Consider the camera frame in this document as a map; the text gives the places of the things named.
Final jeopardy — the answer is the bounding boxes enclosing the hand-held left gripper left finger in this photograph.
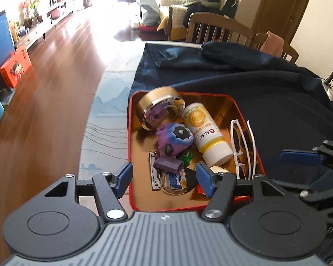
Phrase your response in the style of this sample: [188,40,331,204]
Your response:
[43,161,134,223]

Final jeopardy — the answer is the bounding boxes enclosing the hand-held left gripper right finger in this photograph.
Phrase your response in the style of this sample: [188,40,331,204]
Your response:
[196,162,292,223]

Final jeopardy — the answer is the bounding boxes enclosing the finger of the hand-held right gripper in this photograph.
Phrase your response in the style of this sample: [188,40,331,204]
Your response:
[280,141,333,169]
[300,172,333,211]

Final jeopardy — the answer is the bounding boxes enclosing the red tin box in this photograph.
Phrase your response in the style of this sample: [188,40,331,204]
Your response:
[127,91,266,211]

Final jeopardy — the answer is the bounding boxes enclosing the green pushpin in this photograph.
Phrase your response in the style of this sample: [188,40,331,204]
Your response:
[179,151,194,168]

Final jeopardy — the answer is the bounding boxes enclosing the silver nail clipper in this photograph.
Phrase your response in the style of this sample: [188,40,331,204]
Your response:
[148,151,162,192]

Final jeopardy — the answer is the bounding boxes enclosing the small glass jar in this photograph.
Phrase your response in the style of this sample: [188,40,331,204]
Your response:
[161,169,200,196]

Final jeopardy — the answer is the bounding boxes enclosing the small purple box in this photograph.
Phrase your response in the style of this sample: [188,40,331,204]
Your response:
[153,156,184,174]

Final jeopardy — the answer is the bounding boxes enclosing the yellow white bottle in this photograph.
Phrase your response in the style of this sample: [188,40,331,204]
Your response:
[181,102,234,166]

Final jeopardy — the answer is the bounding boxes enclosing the white sunglasses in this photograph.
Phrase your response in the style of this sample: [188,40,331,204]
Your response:
[230,119,258,180]

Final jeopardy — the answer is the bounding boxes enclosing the purple toy figure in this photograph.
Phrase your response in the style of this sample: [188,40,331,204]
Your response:
[155,122,194,156]

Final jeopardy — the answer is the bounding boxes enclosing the gold round tin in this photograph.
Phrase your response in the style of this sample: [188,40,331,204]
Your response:
[137,87,186,131]

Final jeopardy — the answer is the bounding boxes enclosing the dark blue cloth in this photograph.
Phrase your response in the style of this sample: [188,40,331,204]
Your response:
[132,41,333,189]

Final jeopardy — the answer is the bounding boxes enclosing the narrow wooden chair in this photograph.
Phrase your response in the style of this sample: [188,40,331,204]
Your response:
[254,32,299,63]

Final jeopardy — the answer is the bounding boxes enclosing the pink towel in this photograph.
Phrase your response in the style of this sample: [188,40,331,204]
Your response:
[259,31,284,59]

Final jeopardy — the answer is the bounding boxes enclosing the grey plastic object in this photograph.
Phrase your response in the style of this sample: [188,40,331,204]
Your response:
[0,87,16,106]

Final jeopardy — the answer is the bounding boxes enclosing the brown wooden door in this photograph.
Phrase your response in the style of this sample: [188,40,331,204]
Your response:
[250,0,317,41]

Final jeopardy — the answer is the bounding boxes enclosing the orange gift box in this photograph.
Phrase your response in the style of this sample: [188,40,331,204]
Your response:
[0,46,32,88]

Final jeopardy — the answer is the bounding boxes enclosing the wide wooden chair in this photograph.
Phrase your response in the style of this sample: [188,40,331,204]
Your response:
[186,12,254,46]

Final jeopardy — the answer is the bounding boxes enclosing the blue white bag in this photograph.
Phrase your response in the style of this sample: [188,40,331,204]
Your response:
[139,0,161,27]

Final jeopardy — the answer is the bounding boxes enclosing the wooden tv cabinet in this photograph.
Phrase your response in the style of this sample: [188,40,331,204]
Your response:
[14,0,75,50]

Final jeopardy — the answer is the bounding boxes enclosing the pile of dark clothes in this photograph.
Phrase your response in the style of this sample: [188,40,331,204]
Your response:
[183,0,239,23]

